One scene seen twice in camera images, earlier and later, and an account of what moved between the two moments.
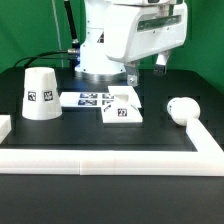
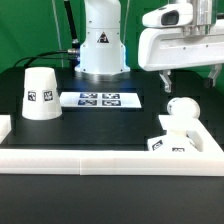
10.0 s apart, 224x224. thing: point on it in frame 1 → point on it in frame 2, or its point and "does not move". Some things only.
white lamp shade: (41, 99) does not move
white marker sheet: (86, 99) does not move
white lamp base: (125, 106) → (177, 140)
